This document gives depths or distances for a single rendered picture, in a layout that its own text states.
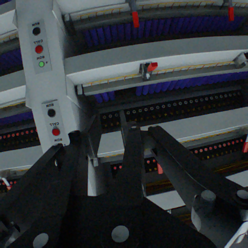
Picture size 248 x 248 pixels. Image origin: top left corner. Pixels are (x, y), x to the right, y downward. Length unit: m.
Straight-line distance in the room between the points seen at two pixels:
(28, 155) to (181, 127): 0.38
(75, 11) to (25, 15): 0.12
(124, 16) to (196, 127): 0.34
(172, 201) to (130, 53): 0.38
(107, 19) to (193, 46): 0.23
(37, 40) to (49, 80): 0.10
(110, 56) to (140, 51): 0.07
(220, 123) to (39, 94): 0.43
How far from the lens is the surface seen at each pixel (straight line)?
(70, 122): 0.33
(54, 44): 0.37
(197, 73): 0.42
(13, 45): 0.51
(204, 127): 0.38
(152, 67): 0.27
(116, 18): 0.44
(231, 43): 0.45
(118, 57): 0.33
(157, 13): 0.46
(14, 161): 0.44
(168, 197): 0.42
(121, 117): 0.17
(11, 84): 0.41
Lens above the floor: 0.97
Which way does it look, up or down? 8 degrees up
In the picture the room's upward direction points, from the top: 170 degrees clockwise
